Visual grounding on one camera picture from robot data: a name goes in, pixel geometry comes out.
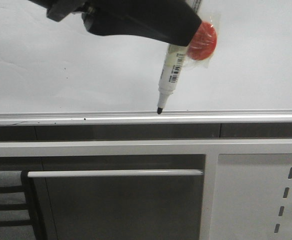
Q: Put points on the white whiteboard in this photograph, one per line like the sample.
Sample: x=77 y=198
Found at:
x=56 y=72

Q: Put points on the white black whiteboard marker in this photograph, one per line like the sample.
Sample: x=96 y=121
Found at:
x=173 y=63

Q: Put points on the white metal whiteboard stand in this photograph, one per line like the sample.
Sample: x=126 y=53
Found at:
x=247 y=183

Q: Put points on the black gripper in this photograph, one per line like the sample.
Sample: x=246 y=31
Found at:
x=57 y=10

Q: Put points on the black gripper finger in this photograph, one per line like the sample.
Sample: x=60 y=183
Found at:
x=170 y=21

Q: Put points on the red magnet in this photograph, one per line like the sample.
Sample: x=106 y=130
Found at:
x=203 y=45

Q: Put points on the grey panel with white rail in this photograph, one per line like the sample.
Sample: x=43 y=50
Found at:
x=141 y=204

